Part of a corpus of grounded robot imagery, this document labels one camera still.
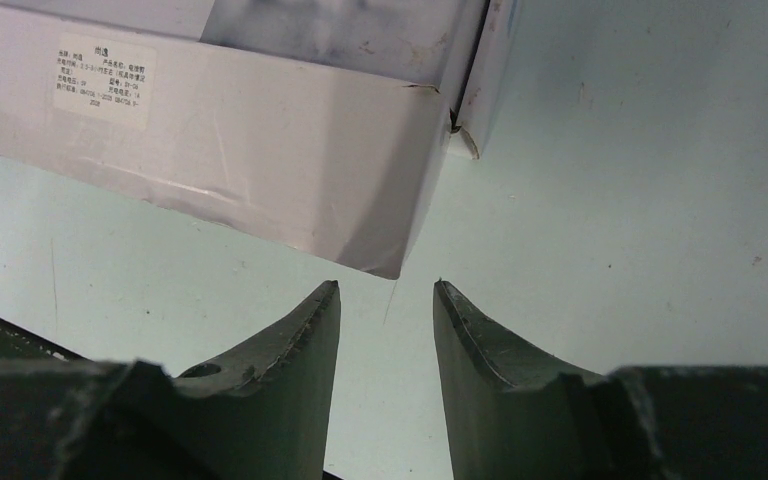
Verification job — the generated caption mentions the white box with black tray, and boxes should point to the white box with black tray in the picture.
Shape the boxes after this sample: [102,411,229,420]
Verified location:
[0,1,522,279]

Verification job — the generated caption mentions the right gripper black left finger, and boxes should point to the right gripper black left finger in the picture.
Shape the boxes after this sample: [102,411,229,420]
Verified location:
[0,281,341,479]

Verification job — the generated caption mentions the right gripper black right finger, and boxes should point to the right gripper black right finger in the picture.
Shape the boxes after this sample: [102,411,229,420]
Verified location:
[433,280,768,479]

